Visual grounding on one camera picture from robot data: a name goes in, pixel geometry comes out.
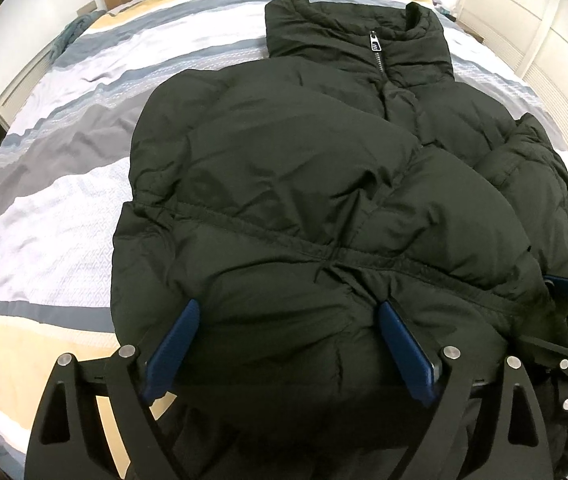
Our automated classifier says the striped bed duvet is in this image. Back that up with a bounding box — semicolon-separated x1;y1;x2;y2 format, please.
0;0;568;480

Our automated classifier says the black puffer jacket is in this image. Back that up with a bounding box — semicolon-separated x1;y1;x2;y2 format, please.
111;0;568;479

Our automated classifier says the teal cloth beside bed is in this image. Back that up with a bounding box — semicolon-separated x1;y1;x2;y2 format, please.
48;10;105;62

